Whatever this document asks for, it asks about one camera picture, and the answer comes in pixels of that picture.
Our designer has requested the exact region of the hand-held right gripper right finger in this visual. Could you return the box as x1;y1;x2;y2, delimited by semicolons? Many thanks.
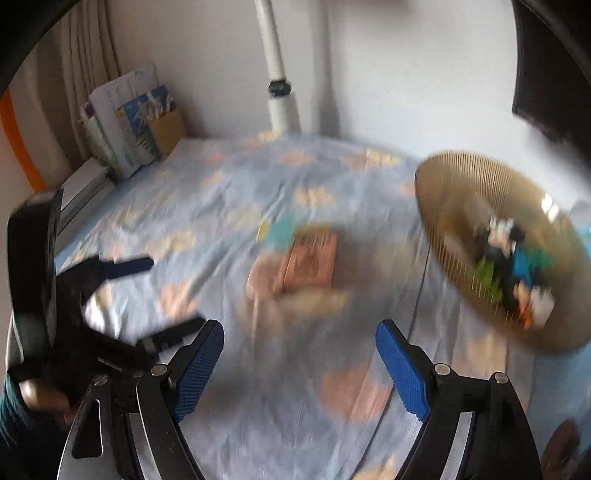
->
375;319;541;480

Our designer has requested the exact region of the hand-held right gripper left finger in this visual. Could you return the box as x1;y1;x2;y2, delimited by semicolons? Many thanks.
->
55;319;225;480

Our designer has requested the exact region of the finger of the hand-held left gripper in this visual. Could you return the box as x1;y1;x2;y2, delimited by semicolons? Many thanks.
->
139;316;206;354
99;256;155;282

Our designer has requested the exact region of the green translucent figure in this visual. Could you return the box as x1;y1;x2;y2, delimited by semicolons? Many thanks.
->
475;257;509;288

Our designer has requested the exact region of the light blue translucent figure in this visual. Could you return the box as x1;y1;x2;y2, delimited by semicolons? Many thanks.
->
265;217;303;250

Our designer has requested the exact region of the pink cartoon print box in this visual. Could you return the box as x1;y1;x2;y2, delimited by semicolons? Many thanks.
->
283;231;339;289

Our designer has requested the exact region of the white charger cube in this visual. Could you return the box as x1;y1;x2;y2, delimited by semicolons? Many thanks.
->
530;291;556;325

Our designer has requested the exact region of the blue lighter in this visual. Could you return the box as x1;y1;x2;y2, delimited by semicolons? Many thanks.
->
512;247;546;283

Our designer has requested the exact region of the black and white figure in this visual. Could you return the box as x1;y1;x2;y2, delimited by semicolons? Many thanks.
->
479;216;526;259

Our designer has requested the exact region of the amber ribbed glass bowl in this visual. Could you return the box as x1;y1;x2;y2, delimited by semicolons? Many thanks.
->
414;148;591;355

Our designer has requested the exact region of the person's left hand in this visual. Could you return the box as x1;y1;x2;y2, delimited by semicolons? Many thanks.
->
18;376;75;425

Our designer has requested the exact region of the stack of flat books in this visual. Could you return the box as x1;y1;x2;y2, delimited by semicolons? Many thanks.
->
55;159;116;227

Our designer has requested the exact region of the blue printed cloth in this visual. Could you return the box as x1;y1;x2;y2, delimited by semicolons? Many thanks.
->
55;131;591;480

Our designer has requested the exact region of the cardboard pen holder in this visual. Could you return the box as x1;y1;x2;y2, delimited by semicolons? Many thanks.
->
148;110;187;160

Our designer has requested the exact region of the row of standing books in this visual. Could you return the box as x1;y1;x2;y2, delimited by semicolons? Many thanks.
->
79;62;174;181

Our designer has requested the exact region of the bunch of pens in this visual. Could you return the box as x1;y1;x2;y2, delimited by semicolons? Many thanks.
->
143;90;176;118

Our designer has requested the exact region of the round orange object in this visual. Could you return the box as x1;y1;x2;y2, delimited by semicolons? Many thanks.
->
542;418;583;480

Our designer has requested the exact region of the beige curtain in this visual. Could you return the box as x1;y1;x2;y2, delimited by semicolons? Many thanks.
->
60;0;123;160

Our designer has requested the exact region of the white lamp pole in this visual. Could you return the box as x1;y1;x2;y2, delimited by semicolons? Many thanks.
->
253;0;303;132

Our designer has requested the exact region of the black monitor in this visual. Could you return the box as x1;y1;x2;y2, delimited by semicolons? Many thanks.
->
510;0;591;153

